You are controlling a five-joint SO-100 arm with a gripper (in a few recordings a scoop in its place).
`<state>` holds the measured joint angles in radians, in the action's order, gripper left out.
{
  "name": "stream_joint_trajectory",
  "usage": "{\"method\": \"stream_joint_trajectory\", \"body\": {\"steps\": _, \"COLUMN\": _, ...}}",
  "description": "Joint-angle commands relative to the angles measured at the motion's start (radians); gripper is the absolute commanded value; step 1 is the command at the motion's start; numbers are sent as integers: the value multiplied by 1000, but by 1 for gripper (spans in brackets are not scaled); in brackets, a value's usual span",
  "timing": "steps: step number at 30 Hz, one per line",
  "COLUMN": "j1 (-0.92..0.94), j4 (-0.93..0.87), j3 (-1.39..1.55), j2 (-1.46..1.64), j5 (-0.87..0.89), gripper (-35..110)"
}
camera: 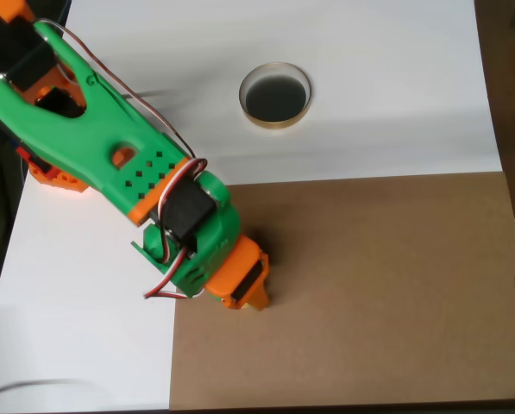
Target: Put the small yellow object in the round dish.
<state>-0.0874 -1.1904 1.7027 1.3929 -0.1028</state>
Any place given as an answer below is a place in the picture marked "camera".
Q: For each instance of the orange gripper with motor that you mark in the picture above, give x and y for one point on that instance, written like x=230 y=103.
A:
x=239 y=273

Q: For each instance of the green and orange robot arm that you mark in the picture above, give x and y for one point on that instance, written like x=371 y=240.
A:
x=89 y=129

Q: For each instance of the round white-rimmed dark bowl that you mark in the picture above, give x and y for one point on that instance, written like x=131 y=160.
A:
x=276 y=97

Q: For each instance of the brown fibreboard panel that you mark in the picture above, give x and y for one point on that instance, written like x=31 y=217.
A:
x=369 y=280

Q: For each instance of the white sheet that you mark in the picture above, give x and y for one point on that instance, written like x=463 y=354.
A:
x=369 y=129

